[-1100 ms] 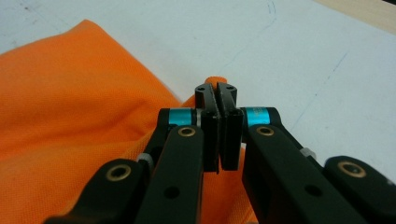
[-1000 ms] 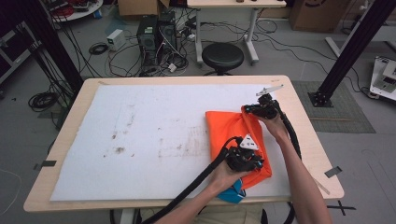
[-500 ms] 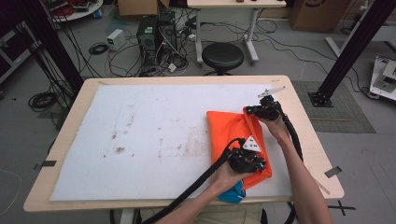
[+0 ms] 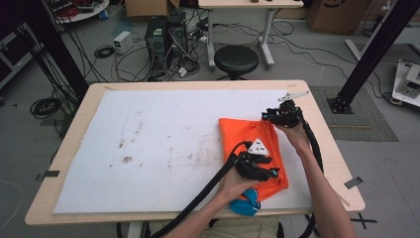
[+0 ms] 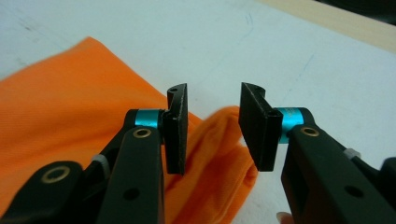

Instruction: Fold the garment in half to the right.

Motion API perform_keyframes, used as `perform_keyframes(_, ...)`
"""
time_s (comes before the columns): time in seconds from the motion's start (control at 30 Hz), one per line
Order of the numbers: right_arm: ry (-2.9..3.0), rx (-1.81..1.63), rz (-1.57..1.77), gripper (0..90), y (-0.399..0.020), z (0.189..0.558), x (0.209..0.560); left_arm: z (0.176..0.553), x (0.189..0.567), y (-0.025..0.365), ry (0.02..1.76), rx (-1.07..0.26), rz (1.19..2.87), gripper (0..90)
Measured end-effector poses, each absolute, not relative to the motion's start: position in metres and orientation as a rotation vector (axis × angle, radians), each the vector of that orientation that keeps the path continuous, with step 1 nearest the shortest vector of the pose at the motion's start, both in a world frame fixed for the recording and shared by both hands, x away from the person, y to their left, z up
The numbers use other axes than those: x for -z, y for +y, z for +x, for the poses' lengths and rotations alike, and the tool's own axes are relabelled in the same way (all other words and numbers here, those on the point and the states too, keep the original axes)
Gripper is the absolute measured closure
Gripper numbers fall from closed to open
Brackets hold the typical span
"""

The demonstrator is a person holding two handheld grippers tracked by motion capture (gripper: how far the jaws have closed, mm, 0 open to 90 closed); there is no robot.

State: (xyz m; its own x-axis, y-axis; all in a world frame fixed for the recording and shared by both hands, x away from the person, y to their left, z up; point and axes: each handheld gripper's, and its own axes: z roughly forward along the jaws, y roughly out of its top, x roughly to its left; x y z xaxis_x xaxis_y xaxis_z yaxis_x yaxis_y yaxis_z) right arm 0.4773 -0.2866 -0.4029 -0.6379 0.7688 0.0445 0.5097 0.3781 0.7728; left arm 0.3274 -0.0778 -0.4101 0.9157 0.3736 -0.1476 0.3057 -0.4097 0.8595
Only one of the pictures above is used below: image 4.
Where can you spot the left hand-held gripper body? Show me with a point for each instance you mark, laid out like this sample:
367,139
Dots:
247,165

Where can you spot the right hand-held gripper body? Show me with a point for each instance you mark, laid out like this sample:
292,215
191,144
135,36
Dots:
287,115

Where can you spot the orange polo shirt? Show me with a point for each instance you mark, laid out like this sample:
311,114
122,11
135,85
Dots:
237,135

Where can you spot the person's right hand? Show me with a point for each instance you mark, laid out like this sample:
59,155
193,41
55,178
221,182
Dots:
297,139

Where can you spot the person's left hand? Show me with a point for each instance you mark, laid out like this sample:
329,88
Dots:
234,186

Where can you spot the black round stool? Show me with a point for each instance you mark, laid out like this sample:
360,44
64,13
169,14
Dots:
236,59

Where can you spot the grey floor mat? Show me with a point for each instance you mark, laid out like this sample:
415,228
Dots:
363,119

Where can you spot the thin wooden stick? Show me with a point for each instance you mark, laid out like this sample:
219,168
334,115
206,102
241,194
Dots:
345,201

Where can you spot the grey tape piece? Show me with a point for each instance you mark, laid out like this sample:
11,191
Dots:
353,182
48,174

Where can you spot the white power adapter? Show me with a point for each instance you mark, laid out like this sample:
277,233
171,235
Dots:
182,71

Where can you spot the black tape cross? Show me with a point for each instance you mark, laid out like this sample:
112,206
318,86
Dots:
363,220

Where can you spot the white foam mat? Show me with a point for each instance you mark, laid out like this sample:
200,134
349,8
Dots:
148,132

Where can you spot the cardboard box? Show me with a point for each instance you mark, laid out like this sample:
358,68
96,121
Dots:
148,7
340,16

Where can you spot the white desk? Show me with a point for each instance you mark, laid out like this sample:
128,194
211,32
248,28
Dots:
251,3

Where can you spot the black metal stand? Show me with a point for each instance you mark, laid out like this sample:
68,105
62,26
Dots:
379,43
52,39

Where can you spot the black computer tower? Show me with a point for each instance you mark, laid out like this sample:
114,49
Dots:
156,43
177,36

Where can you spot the white machine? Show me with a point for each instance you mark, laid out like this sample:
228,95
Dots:
407,82

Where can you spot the small white box device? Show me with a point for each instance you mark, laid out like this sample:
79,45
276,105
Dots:
123,41

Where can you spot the round white table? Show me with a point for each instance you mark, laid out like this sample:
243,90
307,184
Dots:
95,11

